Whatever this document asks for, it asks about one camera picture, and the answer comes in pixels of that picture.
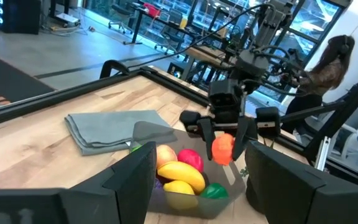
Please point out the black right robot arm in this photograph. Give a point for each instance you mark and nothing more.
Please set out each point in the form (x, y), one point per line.
(272, 21)

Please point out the yellow toy lemon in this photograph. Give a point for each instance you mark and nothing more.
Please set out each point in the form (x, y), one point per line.
(179, 193)

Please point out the black plant pot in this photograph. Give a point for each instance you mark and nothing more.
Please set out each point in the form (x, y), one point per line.
(253, 199)

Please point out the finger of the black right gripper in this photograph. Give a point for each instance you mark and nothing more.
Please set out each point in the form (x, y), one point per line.
(241, 140)
(209, 140)

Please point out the yellow bottle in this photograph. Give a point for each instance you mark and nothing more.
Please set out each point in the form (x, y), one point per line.
(183, 23)

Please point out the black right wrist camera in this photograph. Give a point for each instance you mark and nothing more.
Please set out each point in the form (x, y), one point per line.
(224, 96)

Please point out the green toy cabbage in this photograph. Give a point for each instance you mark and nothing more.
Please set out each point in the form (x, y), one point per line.
(135, 147)

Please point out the toy peach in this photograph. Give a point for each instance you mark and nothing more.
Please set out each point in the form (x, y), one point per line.
(166, 155)

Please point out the red toy tomato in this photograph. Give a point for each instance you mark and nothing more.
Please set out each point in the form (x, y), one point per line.
(191, 158)

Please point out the black computer tower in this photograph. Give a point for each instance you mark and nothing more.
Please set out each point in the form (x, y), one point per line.
(17, 15)

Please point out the purple toy grapes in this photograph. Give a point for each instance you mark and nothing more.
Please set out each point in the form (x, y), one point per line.
(158, 184)

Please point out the black floor mat striped edge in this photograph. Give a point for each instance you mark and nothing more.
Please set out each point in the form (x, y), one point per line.
(11, 77)

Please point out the black overhead frame post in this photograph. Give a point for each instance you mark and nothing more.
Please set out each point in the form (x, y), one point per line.
(346, 105)

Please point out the black office chair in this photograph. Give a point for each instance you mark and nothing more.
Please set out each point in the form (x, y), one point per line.
(120, 12)

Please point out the orange ridged toy vegetable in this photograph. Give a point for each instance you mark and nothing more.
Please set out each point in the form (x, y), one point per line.
(222, 149)

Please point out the black office desk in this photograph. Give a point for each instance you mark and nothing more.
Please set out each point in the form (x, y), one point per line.
(166, 26)

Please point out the yellow toy banana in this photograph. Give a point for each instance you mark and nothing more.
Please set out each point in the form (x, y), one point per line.
(182, 174)

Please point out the blue-grey folded cloth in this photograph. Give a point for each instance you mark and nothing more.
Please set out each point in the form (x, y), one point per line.
(110, 130)

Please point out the green toy bell pepper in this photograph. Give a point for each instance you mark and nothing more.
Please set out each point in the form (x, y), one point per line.
(214, 191)

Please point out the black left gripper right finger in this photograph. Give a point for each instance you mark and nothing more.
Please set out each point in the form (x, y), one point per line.
(291, 199)

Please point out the red item on desk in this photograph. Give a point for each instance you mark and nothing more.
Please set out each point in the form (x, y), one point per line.
(151, 9)

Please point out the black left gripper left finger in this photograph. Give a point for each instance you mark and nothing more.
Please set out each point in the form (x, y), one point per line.
(123, 196)

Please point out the black table edge frame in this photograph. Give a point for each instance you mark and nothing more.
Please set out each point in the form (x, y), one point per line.
(42, 101)

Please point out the grey translucent plastic bin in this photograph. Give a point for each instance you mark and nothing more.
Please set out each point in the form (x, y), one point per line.
(216, 211)

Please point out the person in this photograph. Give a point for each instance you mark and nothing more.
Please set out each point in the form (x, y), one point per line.
(328, 71)

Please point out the black curved bracket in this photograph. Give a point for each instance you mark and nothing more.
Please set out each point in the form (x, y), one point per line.
(113, 63)

